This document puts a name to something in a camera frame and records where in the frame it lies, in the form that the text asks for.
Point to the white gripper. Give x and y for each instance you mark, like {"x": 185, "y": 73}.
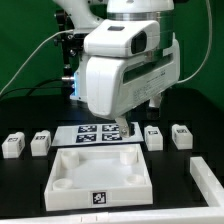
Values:
{"x": 115, "y": 86}

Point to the white square tabletop part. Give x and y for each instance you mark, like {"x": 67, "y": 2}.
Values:
{"x": 98, "y": 176}

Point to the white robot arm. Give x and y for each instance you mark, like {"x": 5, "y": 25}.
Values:
{"x": 87, "y": 15}

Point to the white sheet with markers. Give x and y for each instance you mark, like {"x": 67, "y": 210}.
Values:
{"x": 93, "y": 134}

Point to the white L-shaped corner fence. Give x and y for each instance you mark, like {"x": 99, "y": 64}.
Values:
{"x": 208, "y": 184}

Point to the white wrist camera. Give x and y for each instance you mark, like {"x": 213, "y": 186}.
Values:
{"x": 122, "y": 38}

